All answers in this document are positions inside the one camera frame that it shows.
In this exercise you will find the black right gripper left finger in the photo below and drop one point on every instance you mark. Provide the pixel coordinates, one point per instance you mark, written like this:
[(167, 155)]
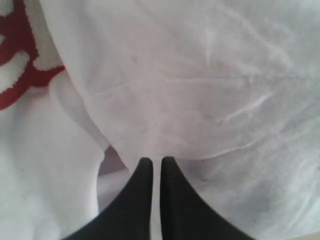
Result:
[(128, 215)]

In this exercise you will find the white t-shirt red print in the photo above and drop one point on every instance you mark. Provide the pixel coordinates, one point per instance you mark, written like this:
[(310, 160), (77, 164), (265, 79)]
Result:
[(231, 88)]

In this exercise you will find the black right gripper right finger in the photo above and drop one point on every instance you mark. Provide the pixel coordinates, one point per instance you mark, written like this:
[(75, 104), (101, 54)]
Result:
[(183, 213)]

